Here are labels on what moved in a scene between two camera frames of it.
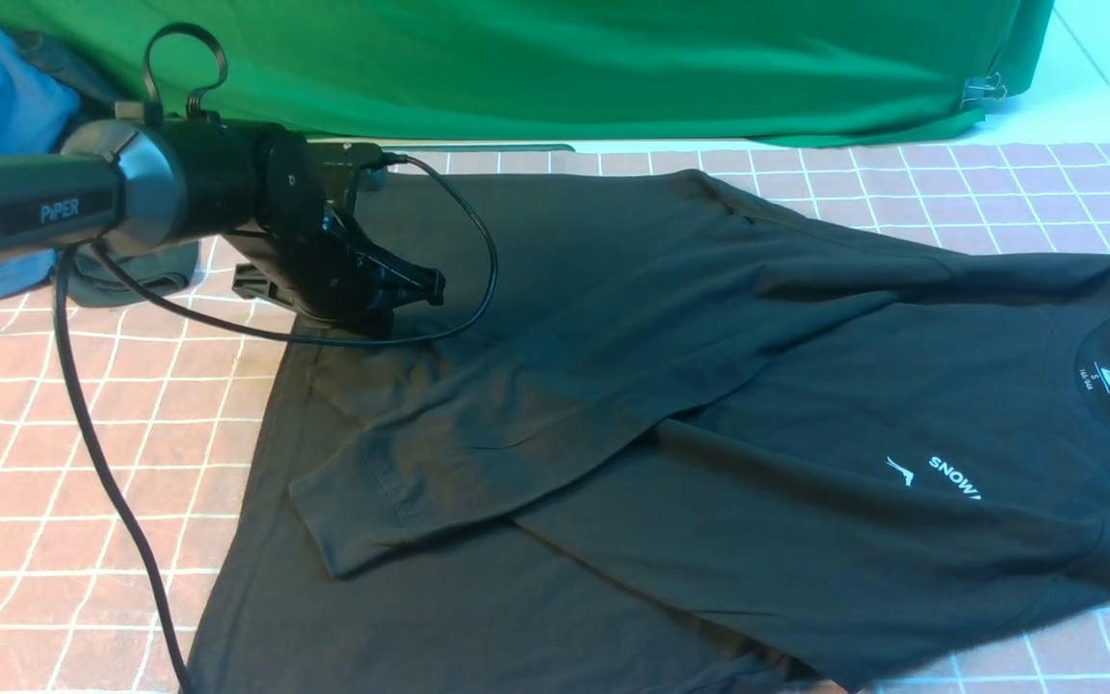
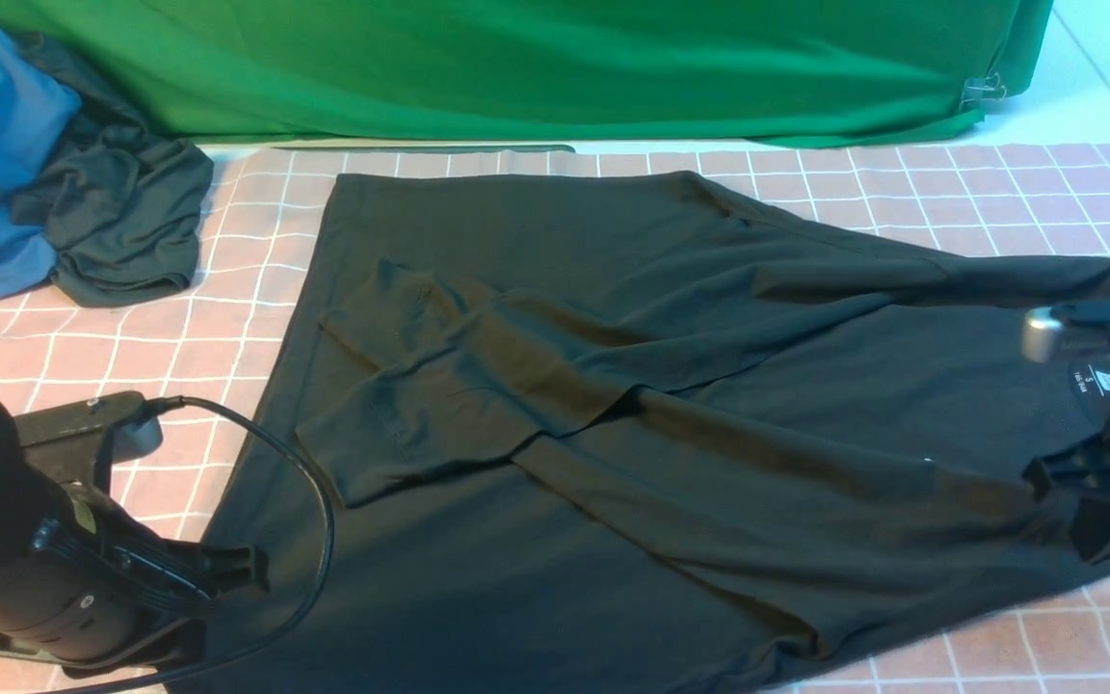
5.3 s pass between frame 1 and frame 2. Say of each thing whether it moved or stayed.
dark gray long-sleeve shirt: stayed
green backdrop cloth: stayed
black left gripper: moved
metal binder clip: stayed
